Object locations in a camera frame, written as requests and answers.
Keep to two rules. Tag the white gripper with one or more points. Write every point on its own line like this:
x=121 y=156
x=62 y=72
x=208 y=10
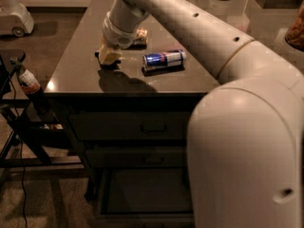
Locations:
x=116 y=37

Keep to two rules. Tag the blue rxbar blueberry packet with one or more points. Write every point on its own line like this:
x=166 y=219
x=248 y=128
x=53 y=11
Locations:
x=108 y=59

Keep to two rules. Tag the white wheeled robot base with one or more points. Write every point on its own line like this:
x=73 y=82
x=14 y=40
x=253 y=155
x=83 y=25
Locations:
x=15 y=19

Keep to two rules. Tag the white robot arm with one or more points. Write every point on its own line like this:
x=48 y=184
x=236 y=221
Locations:
x=244 y=138

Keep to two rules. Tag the top left drawer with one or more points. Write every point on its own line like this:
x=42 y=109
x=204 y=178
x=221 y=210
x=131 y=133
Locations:
x=110 y=126

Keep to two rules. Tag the middle left drawer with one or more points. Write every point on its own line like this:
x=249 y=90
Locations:
x=137 y=157

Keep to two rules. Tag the open bottom drawer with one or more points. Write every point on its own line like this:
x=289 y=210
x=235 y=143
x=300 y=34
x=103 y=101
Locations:
x=144 y=198

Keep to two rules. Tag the brown snack bar packet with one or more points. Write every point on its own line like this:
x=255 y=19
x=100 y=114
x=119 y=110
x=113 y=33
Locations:
x=141 y=37

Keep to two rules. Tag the red bull can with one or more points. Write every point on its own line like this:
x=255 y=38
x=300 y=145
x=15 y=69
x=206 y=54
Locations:
x=164 y=60

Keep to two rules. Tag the fire extinguisher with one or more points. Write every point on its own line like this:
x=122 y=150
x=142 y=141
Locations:
x=31 y=87

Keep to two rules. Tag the black metal stand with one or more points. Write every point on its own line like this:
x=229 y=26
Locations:
x=40 y=133

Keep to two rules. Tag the jar of nuts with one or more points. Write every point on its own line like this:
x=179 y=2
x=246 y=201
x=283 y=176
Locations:
x=295 y=33

